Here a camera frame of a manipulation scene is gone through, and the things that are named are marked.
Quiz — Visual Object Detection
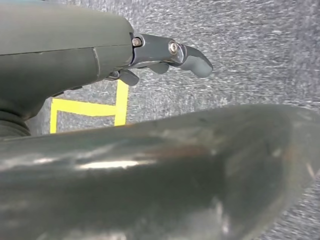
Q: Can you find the pale workbench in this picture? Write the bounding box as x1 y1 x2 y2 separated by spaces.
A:
0 104 320 240

